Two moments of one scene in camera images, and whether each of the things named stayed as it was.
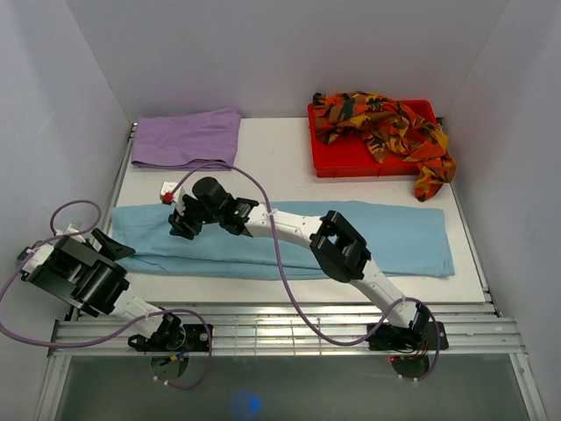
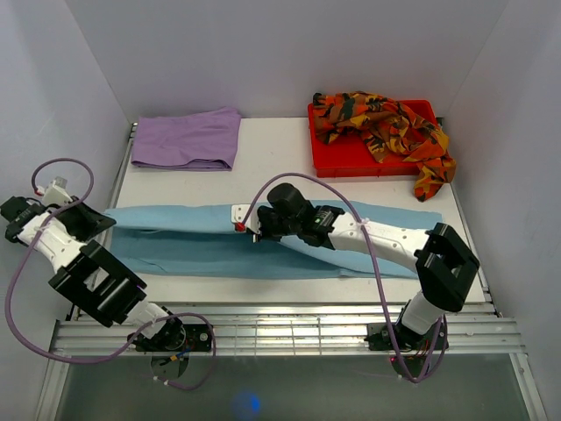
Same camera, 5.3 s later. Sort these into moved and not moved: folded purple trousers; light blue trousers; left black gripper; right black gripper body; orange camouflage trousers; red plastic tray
Moved: right black gripper body; left black gripper
Not moved: folded purple trousers; light blue trousers; orange camouflage trousers; red plastic tray
